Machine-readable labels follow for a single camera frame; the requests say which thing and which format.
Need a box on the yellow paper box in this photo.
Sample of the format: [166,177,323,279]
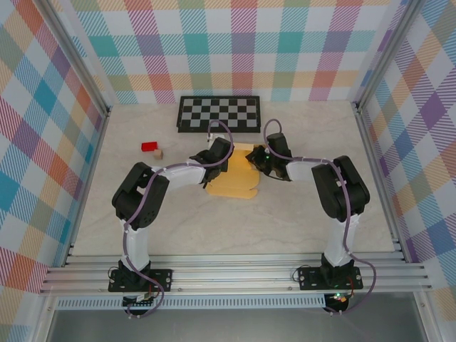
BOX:
[206,141,263,200]

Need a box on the black and grey checkerboard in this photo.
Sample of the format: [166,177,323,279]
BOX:
[175,95,264,135]

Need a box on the small circuit board with LED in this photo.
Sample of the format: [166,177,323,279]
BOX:
[327,291,350,306]

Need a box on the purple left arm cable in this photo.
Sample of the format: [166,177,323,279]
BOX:
[120,120,237,319]

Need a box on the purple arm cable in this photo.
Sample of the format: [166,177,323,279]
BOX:
[120,120,237,319]
[264,119,378,316]

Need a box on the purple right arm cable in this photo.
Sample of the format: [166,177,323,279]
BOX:
[264,119,378,316]

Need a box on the aluminium side rail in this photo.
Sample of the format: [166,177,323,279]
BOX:
[351,102,408,263]
[63,106,112,268]

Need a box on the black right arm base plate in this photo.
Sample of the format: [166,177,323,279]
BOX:
[297,266,364,291]

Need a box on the aluminium mounting rail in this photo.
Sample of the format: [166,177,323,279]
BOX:
[38,252,434,295]

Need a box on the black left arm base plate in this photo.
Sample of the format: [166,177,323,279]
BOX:
[108,269,174,293]

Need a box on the slotted grey cable duct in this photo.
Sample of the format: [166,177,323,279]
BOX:
[55,297,327,311]

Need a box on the aluminium frame post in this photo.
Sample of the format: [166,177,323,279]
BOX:
[351,0,421,112]
[41,0,112,118]

